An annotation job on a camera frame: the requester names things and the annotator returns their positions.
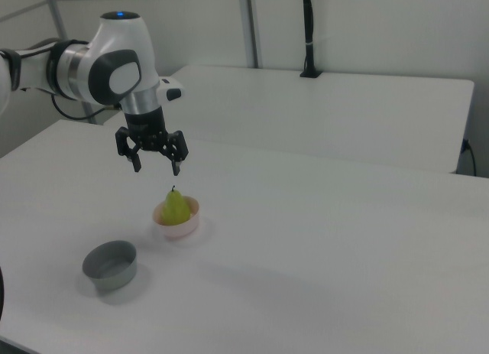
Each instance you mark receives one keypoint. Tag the black camera stand pole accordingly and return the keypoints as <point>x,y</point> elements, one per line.
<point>308,56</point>

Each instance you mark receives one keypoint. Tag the pink bowl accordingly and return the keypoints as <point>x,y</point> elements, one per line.
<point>183,231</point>

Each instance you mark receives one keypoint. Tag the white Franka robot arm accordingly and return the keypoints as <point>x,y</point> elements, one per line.
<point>114,52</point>

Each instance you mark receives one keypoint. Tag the grey bowl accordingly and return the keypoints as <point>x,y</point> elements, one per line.
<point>114,277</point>

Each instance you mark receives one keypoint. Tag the green pear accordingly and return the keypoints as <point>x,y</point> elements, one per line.
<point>173,208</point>

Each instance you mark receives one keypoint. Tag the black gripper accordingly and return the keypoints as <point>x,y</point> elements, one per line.
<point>147,128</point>

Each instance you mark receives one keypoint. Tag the white side table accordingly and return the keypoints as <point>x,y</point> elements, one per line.
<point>324,117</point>

